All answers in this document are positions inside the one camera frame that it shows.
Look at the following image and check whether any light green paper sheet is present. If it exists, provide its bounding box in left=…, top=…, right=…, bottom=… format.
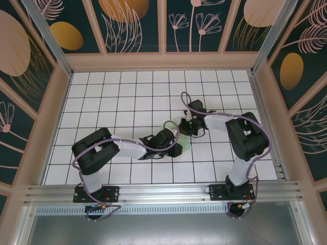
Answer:
left=159, top=118, right=191, bottom=154

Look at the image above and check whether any grey metal panel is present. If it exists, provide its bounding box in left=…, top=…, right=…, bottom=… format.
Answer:
left=15, top=204, right=315, bottom=245

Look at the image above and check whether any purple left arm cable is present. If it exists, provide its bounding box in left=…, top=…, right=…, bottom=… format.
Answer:
left=73, top=120, right=180, bottom=223

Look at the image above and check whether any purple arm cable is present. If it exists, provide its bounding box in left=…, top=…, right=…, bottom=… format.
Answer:
left=180, top=91, right=272, bottom=221
left=73, top=120, right=180, bottom=223

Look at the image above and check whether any long aluminium mounting rail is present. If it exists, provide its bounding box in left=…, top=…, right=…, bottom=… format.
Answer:
left=24, top=180, right=306, bottom=205

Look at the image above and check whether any slotted grey cable duct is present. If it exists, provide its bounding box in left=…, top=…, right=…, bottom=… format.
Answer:
left=35, top=203, right=232, bottom=215

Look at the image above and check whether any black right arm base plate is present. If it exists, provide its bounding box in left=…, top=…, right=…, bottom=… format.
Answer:
left=208, top=184, right=255, bottom=201

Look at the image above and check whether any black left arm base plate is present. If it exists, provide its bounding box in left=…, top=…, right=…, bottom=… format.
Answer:
left=73, top=185, right=121, bottom=204

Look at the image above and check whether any aluminium side rail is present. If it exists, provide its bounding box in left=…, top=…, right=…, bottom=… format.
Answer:
left=249, top=71, right=290, bottom=182

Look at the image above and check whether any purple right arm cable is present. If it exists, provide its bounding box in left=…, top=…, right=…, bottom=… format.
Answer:
left=180, top=91, right=272, bottom=221

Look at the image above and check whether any aluminium corner post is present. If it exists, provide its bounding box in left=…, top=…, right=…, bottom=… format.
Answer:
left=20, top=0, right=74, bottom=78
left=251, top=0, right=298, bottom=75

